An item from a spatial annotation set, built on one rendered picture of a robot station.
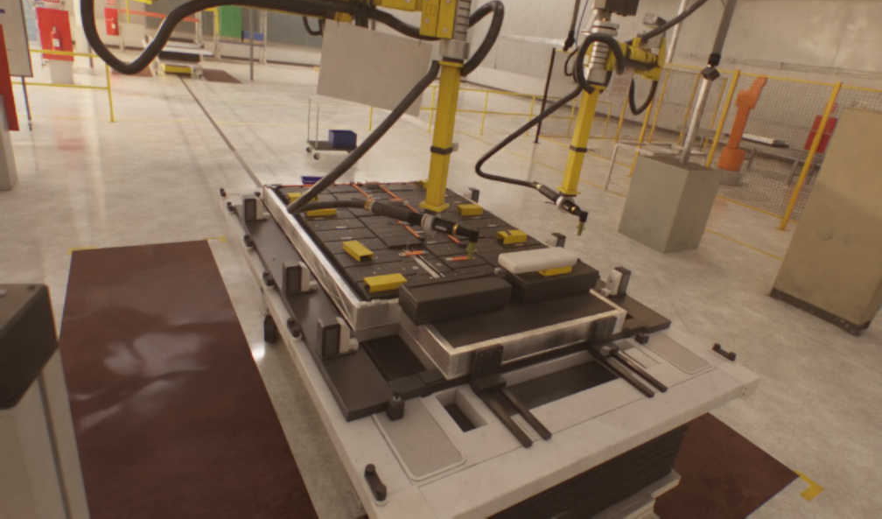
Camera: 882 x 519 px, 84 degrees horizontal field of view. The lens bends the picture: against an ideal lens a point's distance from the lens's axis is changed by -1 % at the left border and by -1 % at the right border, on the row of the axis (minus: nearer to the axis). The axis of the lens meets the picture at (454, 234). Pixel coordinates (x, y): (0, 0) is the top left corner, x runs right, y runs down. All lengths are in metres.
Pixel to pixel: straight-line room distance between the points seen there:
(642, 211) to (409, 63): 5.17
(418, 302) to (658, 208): 4.92
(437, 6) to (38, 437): 1.42
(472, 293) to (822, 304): 4.52
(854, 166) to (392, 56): 4.77
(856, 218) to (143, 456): 5.64
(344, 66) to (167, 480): 1.96
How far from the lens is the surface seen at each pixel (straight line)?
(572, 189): 2.32
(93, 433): 3.07
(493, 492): 1.52
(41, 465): 0.40
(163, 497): 2.68
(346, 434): 1.62
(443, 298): 1.81
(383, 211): 1.80
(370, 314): 1.95
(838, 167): 5.78
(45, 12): 14.41
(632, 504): 2.25
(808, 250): 5.90
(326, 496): 2.57
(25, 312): 0.36
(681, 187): 6.22
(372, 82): 1.65
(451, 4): 1.59
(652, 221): 6.45
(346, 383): 1.73
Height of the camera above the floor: 1.95
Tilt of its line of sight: 21 degrees down
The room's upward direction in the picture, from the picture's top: 8 degrees clockwise
